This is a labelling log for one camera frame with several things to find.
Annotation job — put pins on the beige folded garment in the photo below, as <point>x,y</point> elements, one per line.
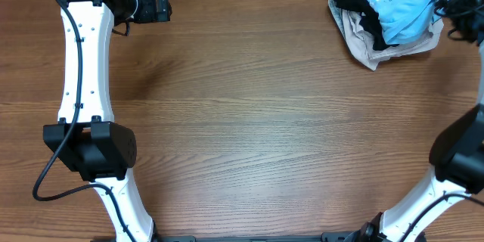
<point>360,42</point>

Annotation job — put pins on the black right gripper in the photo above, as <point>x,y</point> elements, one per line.
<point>451,6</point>

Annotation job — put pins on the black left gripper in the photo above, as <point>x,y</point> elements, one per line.
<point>162,4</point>

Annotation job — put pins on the black crumpled garment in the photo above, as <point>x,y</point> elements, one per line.
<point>369,20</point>

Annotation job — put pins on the grey blue folded garment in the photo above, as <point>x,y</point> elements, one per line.
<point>336,14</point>

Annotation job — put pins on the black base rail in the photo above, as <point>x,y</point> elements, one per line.
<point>324,237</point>

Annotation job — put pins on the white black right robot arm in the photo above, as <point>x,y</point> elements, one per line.
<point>456,157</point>

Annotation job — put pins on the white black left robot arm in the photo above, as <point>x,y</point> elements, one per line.
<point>86,137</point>

